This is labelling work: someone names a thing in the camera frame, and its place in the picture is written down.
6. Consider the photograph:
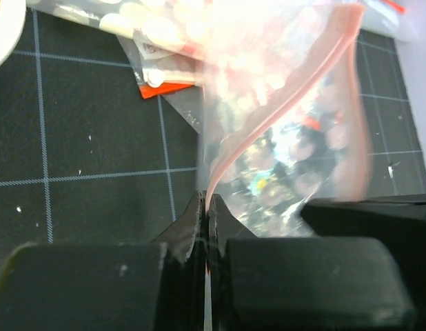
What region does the clear pink-dotted zip bag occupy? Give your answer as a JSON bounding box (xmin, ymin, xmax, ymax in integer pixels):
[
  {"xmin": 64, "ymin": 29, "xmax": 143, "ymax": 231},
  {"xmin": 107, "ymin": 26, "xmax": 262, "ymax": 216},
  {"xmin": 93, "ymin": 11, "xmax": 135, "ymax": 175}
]
[{"xmin": 197, "ymin": 0, "xmax": 376, "ymax": 331}]

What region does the orange-edged flat bag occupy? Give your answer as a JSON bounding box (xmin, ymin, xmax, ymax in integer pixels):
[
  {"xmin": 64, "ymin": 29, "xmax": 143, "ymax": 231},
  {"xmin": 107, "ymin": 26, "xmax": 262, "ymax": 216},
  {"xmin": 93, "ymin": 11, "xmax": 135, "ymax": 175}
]
[{"xmin": 118, "ymin": 37, "xmax": 203, "ymax": 99}]

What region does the black grid cutting mat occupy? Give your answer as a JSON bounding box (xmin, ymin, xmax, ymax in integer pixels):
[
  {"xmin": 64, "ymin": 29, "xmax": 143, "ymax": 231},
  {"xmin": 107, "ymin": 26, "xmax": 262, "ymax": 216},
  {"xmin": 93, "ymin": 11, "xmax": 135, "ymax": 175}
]
[{"xmin": 0, "ymin": 10, "xmax": 426, "ymax": 257}]

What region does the clear white-dotted zip bag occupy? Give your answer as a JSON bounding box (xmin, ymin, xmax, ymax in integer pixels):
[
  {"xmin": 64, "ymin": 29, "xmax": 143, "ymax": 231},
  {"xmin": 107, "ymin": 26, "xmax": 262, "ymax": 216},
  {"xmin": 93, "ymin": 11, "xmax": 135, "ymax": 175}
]
[{"xmin": 26, "ymin": 0, "xmax": 212, "ymax": 60}]

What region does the clear bag orange zipper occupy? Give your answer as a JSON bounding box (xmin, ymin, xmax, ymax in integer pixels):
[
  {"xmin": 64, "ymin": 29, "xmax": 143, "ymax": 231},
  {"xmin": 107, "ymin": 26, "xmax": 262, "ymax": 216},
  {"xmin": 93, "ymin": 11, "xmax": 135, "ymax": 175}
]
[{"xmin": 358, "ymin": 0, "xmax": 414, "ymax": 43}]

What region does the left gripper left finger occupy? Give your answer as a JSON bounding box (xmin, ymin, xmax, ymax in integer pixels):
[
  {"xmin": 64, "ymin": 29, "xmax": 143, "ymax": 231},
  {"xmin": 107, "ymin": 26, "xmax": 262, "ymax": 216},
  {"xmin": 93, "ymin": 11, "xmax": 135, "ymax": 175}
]
[{"xmin": 0, "ymin": 192, "xmax": 205, "ymax": 330}]

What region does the white plastic basket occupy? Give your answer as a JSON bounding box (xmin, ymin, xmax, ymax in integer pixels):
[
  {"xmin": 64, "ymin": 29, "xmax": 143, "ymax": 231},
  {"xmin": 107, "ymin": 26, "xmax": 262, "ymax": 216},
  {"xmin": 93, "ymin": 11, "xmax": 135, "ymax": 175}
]
[{"xmin": 0, "ymin": 0, "xmax": 26, "ymax": 66}]

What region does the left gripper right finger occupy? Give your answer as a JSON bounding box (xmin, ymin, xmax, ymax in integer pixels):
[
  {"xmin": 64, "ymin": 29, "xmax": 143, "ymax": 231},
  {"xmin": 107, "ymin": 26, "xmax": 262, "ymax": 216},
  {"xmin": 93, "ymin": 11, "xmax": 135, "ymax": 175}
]
[{"xmin": 206, "ymin": 197, "xmax": 416, "ymax": 330}]

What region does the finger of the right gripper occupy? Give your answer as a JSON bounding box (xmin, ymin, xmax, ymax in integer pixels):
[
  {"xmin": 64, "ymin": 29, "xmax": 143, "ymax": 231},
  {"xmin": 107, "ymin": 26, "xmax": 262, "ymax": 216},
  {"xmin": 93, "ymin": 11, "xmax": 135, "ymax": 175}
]
[{"xmin": 300, "ymin": 193, "xmax": 426, "ymax": 330}]

